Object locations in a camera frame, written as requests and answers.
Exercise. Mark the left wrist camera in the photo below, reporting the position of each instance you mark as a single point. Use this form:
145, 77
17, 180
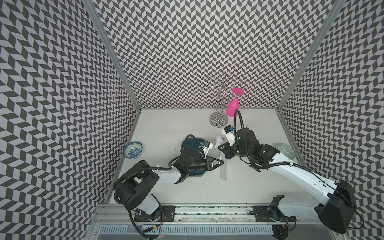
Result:
206, 146

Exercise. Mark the chrome wire glass rack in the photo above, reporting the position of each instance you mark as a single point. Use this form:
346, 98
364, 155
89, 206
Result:
218, 86

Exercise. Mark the white gauze cloth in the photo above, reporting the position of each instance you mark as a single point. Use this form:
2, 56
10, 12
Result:
219, 142

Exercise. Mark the blue patterned small bowl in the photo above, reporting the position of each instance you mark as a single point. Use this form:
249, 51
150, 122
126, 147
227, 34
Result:
133, 150

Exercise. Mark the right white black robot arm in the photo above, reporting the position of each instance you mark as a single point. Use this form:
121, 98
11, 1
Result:
335, 202

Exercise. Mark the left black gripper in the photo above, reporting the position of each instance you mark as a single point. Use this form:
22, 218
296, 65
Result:
209, 163

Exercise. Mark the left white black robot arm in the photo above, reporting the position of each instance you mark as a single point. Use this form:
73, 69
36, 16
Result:
133, 189

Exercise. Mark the teal rectangular plastic tray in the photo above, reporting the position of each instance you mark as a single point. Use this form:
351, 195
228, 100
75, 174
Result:
190, 143

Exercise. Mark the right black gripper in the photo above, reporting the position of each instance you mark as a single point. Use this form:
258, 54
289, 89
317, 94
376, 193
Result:
227, 153

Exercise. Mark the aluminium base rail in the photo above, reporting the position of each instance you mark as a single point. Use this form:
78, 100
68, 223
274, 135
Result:
189, 221

